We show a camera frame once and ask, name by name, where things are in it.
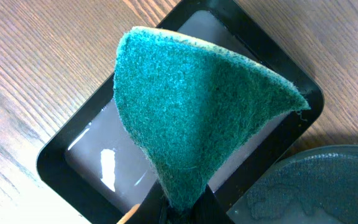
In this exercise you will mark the rectangular black tray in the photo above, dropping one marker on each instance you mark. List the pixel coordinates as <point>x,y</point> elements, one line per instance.
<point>94,165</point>

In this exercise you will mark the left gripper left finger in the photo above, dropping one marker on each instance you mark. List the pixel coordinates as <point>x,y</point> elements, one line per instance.
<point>153,210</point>

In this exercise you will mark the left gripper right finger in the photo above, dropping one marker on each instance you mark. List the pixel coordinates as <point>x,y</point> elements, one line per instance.
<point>207,210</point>

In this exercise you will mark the round black serving tray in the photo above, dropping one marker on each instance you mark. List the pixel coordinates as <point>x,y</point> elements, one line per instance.
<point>315,186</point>

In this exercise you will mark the green and yellow sponge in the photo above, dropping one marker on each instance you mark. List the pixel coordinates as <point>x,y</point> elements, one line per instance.
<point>189,104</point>

